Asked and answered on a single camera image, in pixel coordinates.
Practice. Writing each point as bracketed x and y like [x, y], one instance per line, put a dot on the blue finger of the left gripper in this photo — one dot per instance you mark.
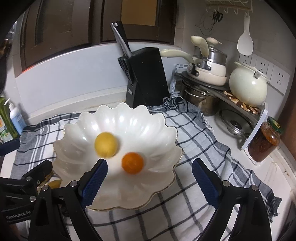
[9, 147]

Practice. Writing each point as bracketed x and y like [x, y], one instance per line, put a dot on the small yellow fruit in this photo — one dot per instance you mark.
[54, 184]

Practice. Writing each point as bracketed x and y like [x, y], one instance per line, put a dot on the white scalloped bowl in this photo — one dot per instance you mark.
[137, 131]

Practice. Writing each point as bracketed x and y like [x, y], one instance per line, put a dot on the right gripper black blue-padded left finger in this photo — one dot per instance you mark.
[52, 205]

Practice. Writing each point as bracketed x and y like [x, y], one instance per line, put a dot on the wooden trivet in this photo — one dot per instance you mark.
[242, 105]

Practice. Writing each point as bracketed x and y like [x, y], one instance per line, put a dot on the dark wooden window frame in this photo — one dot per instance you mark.
[51, 28]

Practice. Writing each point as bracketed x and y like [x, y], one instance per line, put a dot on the white wall socket strip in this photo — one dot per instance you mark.
[276, 77]

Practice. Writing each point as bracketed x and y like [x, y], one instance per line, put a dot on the grey knife handles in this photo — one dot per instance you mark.
[120, 40]

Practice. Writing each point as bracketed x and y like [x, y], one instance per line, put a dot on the cream steel stacked pot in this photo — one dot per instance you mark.
[208, 57]

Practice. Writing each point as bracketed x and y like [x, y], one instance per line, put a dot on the black knife block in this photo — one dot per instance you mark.
[150, 86]

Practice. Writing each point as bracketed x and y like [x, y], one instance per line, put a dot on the stainless steel pot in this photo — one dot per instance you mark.
[204, 100]

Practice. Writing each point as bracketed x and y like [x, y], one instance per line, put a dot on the jar with green lid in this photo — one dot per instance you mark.
[265, 140]

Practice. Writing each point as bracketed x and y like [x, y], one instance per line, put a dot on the yellow lemon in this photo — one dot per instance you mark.
[106, 145]

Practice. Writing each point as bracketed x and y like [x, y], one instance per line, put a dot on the blue white pump bottle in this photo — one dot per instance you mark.
[16, 117]

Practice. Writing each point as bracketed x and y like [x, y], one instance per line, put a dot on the glass pot lid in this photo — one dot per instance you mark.
[236, 124]

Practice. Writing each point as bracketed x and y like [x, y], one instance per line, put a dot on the grey corner shelf rack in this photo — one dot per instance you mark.
[217, 91]

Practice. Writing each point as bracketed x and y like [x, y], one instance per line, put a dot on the checked grey white cloth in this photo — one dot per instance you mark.
[179, 212]

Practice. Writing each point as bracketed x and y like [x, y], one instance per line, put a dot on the white hook rail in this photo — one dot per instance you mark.
[236, 5]

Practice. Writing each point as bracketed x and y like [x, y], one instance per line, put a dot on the black hanging scissors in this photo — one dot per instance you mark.
[217, 17]

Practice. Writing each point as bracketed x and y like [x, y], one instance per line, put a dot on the white rice paddle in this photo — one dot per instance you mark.
[245, 43]

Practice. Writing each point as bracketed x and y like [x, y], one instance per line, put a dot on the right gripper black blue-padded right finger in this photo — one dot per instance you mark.
[252, 221]

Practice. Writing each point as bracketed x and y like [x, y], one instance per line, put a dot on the orange tangerine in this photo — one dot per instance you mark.
[132, 163]

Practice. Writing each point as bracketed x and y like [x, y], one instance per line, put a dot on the cream round kettle pot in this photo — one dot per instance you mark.
[248, 84]

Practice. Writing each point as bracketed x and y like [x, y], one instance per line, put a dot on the black scissors in block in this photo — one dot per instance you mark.
[127, 68]

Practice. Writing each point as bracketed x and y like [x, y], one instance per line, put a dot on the green dish soap bottle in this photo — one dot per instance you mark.
[8, 131]

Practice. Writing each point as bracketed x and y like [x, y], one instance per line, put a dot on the cream saucepan with handle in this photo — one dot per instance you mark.
[200, 74]

